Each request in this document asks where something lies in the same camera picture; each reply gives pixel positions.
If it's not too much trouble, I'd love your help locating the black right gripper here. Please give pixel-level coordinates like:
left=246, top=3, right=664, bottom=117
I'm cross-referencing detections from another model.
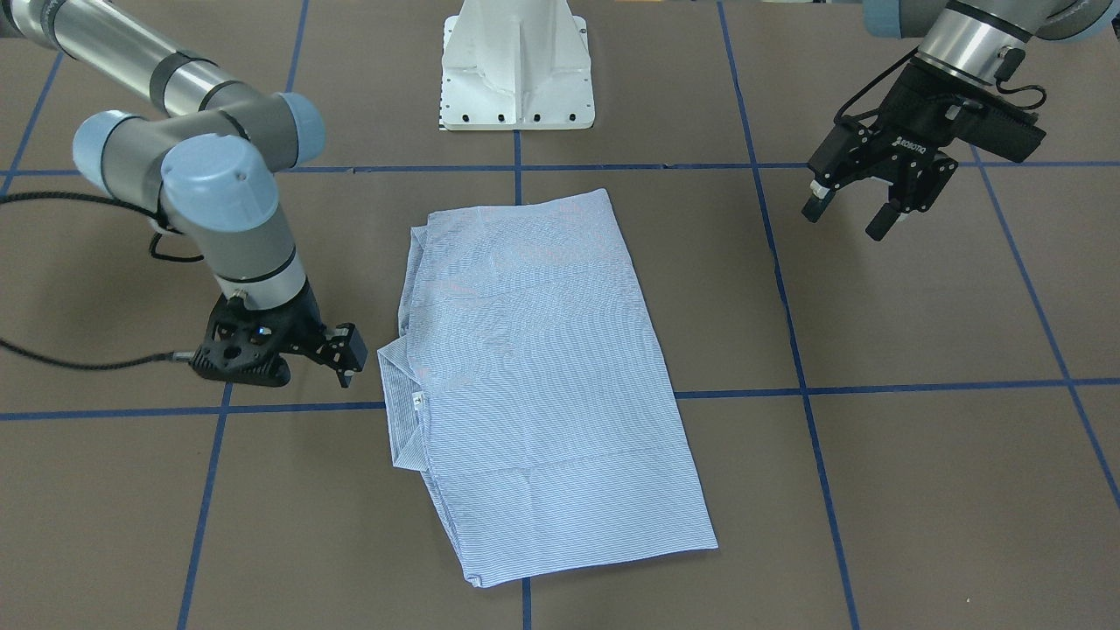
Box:
left=192, top=290, right=368, bottom=389

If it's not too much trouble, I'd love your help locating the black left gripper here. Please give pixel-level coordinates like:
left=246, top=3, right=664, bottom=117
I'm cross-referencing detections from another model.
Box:
left=801, top=61, right=1047, bottom=241

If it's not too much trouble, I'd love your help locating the blue striped button shirt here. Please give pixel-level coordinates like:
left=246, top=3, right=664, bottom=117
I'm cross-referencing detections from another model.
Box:
left=377, top=189, right=718, bottom=589

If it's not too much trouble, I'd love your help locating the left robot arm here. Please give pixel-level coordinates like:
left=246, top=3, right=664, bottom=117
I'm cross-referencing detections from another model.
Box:
left=801, top=1, right=1117, bottom=241

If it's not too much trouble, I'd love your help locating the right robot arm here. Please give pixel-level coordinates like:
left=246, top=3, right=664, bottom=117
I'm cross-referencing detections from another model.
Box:
left=3, top=1, right=368, bottom=388

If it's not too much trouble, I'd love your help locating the brown paper table cover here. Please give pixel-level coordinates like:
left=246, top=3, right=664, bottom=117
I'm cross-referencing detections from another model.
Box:
left=3, top=1, right=1117, bottom=629

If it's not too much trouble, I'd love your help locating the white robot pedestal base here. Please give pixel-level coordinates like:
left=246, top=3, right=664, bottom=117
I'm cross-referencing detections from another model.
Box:
left=439, top=1, right=597, bottom=131

